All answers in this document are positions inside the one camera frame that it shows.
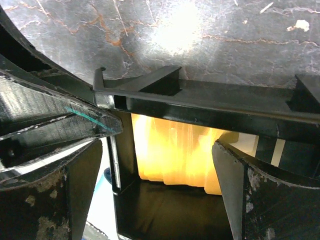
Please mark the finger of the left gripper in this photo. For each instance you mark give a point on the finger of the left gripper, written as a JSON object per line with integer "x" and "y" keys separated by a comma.
{"x": 38, "y": 120}
{"x": 17, "y": 49}

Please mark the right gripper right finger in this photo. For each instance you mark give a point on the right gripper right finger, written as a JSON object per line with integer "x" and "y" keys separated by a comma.
{"x": 265, "y": 202}

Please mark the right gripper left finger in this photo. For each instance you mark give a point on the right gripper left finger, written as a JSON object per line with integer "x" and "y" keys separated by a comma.
{"x": 53, "y": 201}

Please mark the black plastic tray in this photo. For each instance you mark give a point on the black plastic tray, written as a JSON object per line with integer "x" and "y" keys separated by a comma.
{"x": 148, "y": 210}

